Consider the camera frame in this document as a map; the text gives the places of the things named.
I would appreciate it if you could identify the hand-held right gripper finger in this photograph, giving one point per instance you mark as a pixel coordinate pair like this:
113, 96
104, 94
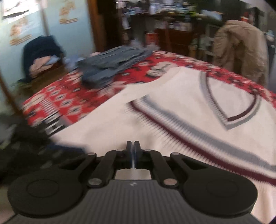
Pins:
136, 155
132, 155

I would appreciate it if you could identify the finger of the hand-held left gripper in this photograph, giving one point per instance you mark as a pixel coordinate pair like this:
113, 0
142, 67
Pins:
64, 151

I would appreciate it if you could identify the white knit vest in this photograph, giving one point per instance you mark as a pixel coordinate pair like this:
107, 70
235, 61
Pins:
172, 97

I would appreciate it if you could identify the pale clothes pile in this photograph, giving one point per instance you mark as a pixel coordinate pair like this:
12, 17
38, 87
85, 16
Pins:
43, 63

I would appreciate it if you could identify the red patterned blanket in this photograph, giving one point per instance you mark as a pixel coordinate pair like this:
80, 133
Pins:
71, 99

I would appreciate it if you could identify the wooden stool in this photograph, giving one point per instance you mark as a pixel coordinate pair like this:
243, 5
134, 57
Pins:
49, 74

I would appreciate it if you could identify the folded blue jeans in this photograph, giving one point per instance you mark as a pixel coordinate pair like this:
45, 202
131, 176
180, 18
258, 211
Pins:
112, 62

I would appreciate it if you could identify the navy garment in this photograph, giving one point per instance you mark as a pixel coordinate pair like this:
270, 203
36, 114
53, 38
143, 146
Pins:
41, 47

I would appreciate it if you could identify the red carton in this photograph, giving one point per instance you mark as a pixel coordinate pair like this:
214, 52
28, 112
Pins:
152, 39

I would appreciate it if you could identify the gold paper-cut decal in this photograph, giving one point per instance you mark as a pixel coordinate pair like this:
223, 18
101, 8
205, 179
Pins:
68, 13
20, 32

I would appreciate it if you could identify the wooden drawer cabinet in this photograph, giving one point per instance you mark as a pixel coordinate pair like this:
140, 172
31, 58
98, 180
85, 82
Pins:
174, 41

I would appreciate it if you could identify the beige jacket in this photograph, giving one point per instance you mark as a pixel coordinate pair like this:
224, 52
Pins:
239, 49

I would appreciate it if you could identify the red paper cup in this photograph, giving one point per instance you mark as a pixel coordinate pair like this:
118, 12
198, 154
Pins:
245, 16

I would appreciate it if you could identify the wooden door frame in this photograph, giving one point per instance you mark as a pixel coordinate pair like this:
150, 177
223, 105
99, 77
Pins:
96, 25

